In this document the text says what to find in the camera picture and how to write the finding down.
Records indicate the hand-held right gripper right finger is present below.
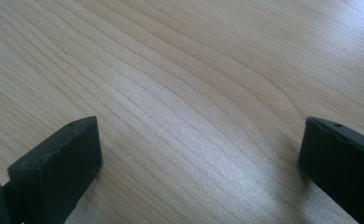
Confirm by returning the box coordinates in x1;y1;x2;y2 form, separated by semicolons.
298;116;364;224

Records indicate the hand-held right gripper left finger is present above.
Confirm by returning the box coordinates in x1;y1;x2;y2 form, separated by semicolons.
2;116;104;224

